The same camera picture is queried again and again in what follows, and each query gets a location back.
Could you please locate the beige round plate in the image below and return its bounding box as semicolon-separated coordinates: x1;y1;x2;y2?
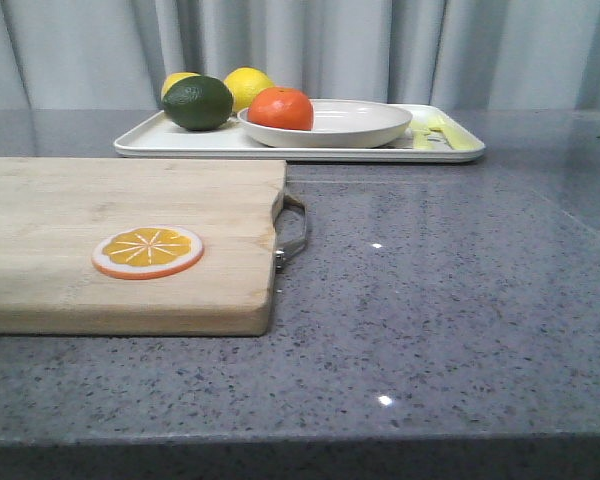
237;99;413;149

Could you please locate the orange fruit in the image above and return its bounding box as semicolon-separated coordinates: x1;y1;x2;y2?
247;86;314;131

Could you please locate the white rectangular tray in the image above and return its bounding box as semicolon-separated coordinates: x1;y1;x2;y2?
114;99;485;163

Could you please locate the orange slice toy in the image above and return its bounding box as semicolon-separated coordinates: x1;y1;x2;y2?
91;225;204;280

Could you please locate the yellow lemon right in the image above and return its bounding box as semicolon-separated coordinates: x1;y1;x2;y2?
224;67;275;113

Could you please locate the yellow lemon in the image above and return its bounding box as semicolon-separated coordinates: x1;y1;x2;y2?
160;72;198;99
224;67;275;113

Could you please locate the green lime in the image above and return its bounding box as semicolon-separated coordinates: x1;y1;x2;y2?
162;75;234;131

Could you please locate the yellow lemon left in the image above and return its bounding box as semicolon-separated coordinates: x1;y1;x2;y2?
160;72;198;99

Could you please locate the grey curtain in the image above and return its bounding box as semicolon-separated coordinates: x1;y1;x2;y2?
0;1;600;110

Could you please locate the wooden cutting board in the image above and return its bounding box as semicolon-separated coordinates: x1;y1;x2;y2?
0;157;286;336

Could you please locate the metal cutting board handle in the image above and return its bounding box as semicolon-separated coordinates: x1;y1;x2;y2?
273;185;311;274

